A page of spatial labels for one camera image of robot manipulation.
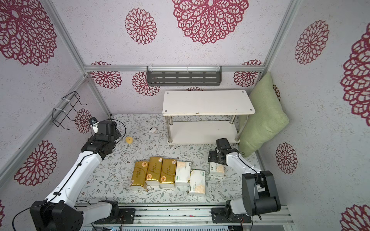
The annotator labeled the white tissue pack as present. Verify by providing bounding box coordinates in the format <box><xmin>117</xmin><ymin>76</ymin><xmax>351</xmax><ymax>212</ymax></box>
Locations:
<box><xmin>175</xmin><ymin>161</ymin><xmax>191</xmax><ymax>186</ymax></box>
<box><xmin>189</xmin><ymin>169</ymin><xmax>206</xmax><ymax>196</ymax></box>
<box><xmin>209</xmin><ymin>162</ymin><xmax>225</xmax><ymax>176</ymax></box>

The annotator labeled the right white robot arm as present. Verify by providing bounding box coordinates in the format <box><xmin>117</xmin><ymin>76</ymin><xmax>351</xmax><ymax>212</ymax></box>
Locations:
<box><xmin>208</xmin><ymin>138</ymin><xmax>281</xmax><ymax>222</ymax></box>

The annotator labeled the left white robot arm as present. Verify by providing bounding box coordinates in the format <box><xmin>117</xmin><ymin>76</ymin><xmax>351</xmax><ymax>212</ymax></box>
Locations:
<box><xmin>29</xmin><ymin>120</ymin><xmax>121</xmax><ymax>231</ymax></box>

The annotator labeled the white tissue pack beside gold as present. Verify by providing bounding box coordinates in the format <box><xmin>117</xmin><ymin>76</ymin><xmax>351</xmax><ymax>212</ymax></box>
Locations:
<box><xmin>175</xmin><ymin>161</ymin><xmax>191</xmax><ymax>186</ymax></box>

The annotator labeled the white two-tier shelf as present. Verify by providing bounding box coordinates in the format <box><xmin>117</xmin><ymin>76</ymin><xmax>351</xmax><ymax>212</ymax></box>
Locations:
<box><xmin>162</xmin><ymin>90</ymin><xmax>256</xmax><ymax>145</ymax></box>

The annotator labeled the gold tissue pack right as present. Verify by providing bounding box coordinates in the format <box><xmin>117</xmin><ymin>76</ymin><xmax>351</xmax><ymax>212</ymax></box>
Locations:
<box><xmin>160</xmin><ymin>159</ymin><xmax>177</xmax><ymax>189</ymax></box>

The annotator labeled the gold tissue pack left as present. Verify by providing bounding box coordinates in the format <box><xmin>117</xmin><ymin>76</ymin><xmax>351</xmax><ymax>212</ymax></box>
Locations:
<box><xmin>130</xmin><ymin>161</ymin><xmax>149</xmax><ymax>191</ymax></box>

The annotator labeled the gold tissue pack middle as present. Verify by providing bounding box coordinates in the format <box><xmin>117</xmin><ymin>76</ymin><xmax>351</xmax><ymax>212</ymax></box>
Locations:
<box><xmin>145</xmin><ymin>157</ymin><xmax>163</xmax><ymax>186</ymax></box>

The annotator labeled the yellow chick plush toy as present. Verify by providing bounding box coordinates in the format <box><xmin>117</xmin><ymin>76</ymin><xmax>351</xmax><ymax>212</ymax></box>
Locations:
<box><xmin>125</xmin><ymin>137</ymin><xmax>133</xmax><ymax>144</ymax></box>

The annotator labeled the green pillow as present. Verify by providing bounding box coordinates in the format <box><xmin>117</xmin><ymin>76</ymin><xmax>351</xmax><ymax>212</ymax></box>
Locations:
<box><xmin>239</xmin><ymin>72</ymin><xmax>289</xmax><ymax>157</ymax></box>

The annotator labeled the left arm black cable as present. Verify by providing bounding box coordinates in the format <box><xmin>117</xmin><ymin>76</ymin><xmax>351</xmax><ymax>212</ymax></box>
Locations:
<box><xmin>11</xmin><ymin>118</ymin><xmax>127</xmax><ymax>231</ymax></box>

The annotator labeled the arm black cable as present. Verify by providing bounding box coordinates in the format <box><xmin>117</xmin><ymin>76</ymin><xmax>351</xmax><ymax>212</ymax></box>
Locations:
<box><xmin>235</xmin><ymin>150</ymin><xmax>261</xmax><ymax>177</ymax></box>
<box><xmin>11</xmin><ymin>118</ymin><xmax>127</xmax><ymax>231</ymax></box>

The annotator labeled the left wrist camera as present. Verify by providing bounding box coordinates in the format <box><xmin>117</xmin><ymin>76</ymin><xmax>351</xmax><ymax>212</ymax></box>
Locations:
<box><xmin>88</xmin><ymin>117</ymin><xmax>99</xmax><ymax>126</ymax></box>

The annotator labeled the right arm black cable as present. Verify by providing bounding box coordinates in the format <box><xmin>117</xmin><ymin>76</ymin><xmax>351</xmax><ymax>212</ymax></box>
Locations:
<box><xmin>235</xmin><ymin>150</ymin><xmax>261</xmax><ymax>177</ymax></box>

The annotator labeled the black wire wall rack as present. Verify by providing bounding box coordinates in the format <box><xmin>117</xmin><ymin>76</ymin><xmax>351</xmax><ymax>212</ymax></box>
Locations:
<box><xmin>51</xmin><ymin>91</ymin><xmax>87</xmax><ymax>130</ymax></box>

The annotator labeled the grey wall-mounted rack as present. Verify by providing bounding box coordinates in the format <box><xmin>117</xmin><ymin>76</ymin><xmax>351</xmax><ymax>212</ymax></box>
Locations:
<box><xmin>146</xmin><ymin>66</ymin><xmax>222</xmax><ymax>87</ymax></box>

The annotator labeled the metal base rail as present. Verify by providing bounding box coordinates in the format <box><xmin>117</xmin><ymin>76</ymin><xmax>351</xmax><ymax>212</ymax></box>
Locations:
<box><xmin>82</xmin><ymin>204</ymin><xmax>297</xmax><ymax>231</ymax></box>

